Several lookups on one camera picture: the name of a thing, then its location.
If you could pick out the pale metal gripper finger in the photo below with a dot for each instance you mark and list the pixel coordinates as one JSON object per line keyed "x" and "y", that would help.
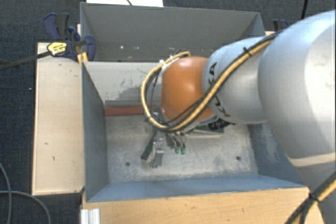
{"x": 157, "y": 156}
{"x": 147, "y": 148}

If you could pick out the grey metal bin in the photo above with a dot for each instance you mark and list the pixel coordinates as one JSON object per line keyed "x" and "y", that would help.
{"x": 168, "y": 31}

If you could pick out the pale wood flat board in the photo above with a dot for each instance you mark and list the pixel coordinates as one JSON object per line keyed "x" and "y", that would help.
{"x": 57, "y": 123}

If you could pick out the black cylinder on white bracket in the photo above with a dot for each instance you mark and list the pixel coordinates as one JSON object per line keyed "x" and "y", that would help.
{"x": 218, "y": 125}

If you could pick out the red-brown flat block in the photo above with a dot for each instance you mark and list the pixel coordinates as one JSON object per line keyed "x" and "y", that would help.
{"x": 123, "y": 111}

